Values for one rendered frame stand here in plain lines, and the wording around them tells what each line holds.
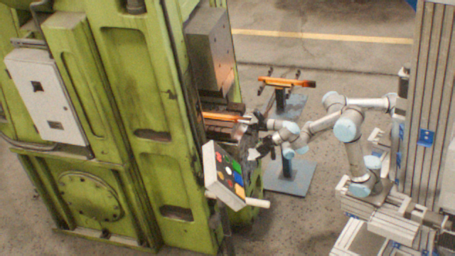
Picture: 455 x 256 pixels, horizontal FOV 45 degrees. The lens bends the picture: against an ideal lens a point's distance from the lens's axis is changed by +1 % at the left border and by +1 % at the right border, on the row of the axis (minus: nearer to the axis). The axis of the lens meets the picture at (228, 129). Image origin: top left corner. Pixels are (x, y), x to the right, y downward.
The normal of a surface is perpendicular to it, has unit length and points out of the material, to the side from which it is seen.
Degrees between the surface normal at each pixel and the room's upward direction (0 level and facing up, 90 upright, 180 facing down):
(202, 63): 90
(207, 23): 0
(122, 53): 89
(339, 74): 0
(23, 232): 0
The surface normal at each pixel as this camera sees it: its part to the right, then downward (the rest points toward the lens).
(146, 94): -0.33, 0.64
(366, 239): -0.14, -0.75
